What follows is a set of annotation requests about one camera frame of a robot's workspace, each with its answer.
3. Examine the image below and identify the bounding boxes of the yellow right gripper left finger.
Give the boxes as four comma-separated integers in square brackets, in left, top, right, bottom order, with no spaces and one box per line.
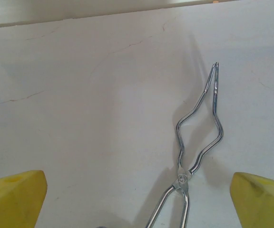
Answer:
[0,170,48,228]

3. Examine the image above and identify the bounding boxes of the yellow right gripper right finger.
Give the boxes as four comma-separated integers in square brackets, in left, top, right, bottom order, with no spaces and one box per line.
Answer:
[230,171,274,228]

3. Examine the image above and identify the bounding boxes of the silver metal wire tongs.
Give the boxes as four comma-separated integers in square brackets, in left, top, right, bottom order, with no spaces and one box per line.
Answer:
[144,62,224,228]

